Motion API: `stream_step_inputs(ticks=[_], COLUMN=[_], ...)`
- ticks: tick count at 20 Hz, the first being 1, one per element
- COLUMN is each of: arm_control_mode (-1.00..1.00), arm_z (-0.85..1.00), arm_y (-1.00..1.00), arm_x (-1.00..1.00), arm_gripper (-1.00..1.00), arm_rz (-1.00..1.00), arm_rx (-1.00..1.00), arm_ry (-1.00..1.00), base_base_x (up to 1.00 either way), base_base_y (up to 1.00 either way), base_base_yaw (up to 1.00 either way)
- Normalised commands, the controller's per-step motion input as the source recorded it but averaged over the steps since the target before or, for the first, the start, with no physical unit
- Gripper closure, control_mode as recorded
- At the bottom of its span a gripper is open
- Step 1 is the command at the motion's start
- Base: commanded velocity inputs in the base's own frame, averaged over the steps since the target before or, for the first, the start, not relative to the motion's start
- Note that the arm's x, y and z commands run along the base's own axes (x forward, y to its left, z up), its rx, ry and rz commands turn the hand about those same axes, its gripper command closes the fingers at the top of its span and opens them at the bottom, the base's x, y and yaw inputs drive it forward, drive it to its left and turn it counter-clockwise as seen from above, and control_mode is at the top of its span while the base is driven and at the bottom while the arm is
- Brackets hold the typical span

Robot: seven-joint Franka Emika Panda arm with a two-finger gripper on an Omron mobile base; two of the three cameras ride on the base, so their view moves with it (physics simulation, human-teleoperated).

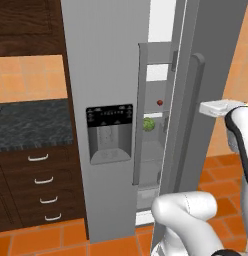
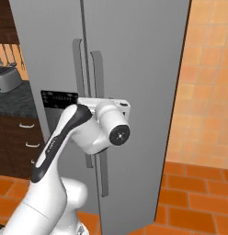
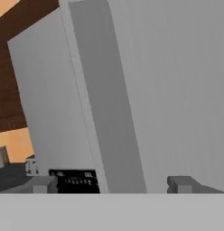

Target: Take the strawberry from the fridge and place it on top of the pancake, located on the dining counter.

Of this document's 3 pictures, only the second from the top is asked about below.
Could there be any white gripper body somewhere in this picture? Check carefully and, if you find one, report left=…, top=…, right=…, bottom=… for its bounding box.
left=76, top=96, right=120, bottom=114

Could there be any plain grey fridge door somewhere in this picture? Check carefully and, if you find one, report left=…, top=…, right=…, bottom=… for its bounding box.
left=79, top=0, right=193, bottom=235

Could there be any grey fridge door with dispenser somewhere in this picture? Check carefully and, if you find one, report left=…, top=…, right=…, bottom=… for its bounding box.
left=8, top=0, right=100, bottom=216

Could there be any grey toaster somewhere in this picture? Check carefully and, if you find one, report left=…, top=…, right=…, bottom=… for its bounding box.
left=0, top=65, right=25, bottom=95

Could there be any dark wood drawer cabinet run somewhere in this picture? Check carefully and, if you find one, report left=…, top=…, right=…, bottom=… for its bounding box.
left=0, top=114, right=47, bottom=180

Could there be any hanging grey ladle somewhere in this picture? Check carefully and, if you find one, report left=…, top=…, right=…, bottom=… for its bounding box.
left=3, top=44, right=18, bottom=69

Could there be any long grey fridge door handle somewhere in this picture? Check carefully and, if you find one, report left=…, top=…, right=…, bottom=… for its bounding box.
left=89, top=50, right=110, bottom=198

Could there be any short grey fridge door handle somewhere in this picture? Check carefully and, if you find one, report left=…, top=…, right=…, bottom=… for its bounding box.
left=72, top=38, right=95, bottom=169

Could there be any dark wood wall cupboard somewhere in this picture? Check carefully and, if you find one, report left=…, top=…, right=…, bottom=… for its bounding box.
left=0, top=0, right=20, bottom=46

